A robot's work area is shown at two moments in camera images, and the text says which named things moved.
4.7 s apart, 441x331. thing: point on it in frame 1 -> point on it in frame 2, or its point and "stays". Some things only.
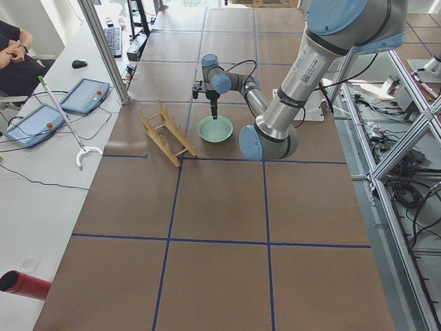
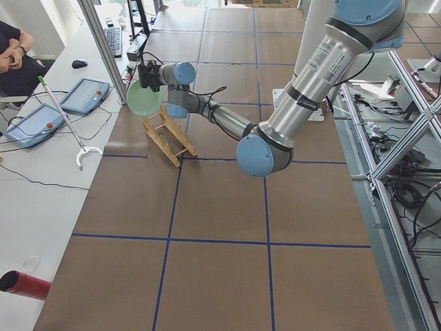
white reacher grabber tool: (84, 149) stays
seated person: (18, 72) stays
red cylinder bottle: (15, 282) stays
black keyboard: (114, 38) stays
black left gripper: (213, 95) -> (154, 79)
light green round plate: (215, 130) -> (145, 101)
